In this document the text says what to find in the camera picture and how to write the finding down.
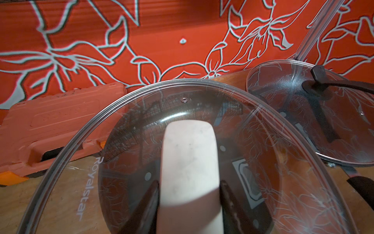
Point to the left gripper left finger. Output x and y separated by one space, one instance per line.
143 219

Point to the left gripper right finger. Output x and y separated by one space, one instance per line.
235 219

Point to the pan with white-handled lid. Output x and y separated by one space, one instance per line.
132 155

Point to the glass lid with white handle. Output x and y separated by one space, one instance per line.
299 193

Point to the orange tool case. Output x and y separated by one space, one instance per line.
34 132

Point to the glass pot lid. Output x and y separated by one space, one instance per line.
315 111

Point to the black frying pan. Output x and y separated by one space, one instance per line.
359 187

